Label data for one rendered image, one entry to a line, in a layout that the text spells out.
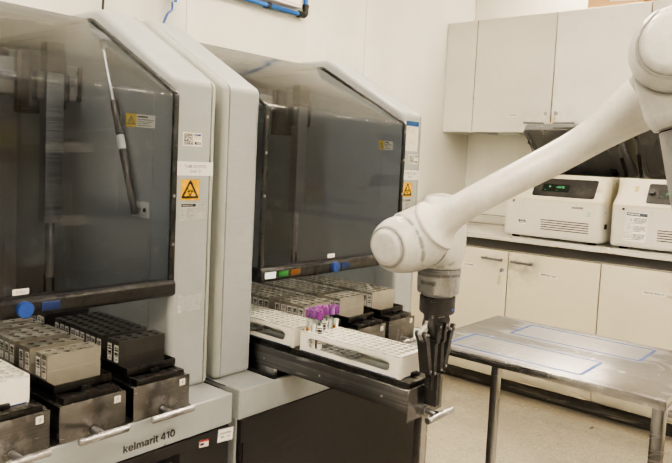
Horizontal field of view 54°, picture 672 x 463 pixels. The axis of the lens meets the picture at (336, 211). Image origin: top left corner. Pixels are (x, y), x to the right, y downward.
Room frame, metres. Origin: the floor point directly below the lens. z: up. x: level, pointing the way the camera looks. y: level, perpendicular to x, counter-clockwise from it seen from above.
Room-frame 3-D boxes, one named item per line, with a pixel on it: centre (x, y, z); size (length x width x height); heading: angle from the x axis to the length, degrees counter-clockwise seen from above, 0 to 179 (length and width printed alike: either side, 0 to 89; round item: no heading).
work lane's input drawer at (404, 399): (1.60, 0.03, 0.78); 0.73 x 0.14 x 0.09; 50
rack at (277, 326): (1.72, 0.17, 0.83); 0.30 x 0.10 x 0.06; 50
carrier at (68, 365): (1.27, 0.50, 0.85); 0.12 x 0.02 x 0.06; 141
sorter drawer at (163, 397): (1.54, 0.58, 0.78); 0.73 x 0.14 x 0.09; 50
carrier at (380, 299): (2.05, -0.15, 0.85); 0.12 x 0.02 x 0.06; 139
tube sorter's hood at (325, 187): (2.02, 0.18, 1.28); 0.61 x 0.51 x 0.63; 140
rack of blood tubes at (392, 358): (1.51, -0.07, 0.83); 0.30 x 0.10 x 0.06; 50
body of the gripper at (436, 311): (1.39, -0.22, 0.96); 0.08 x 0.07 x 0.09; 140
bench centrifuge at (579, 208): (3.83, -1.36, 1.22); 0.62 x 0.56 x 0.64; 138
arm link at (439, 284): (1.39, -0.22, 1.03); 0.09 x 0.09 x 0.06
